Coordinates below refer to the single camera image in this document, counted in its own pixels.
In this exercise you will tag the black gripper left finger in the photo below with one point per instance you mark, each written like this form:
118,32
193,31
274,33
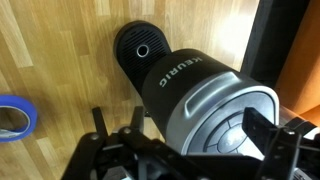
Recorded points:
100,156

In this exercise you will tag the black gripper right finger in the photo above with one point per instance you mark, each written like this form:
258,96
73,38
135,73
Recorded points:
286,153

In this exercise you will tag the black Keurig coffee maker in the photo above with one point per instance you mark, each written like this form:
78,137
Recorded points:
186,93

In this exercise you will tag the blue tape roll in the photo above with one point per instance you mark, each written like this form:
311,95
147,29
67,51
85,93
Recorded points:
28,113

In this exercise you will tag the orange sofa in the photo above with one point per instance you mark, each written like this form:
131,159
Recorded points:
300,60

